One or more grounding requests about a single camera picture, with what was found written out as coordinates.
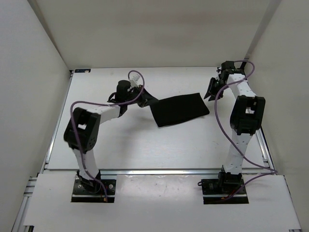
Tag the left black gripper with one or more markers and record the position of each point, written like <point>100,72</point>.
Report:
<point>146,99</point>

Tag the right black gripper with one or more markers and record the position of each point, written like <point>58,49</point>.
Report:
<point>211,91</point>

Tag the black skirt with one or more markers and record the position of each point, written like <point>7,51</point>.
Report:
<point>178,109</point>

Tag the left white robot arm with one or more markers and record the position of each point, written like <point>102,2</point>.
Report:
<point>82,131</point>

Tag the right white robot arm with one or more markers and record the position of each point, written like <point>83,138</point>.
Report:
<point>245,120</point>

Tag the left blue corner label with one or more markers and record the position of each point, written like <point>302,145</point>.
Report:
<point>82,70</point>

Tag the white front board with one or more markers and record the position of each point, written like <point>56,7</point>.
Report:
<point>171,203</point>

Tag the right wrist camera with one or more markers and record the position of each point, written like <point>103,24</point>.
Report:
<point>229,66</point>

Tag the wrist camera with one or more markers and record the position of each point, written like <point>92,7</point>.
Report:
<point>125,87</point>
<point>229,66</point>

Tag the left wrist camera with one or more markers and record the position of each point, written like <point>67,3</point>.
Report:
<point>125,87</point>

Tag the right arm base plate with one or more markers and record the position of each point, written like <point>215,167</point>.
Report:
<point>224,192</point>

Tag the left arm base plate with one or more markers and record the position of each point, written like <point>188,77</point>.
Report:
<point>82,195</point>

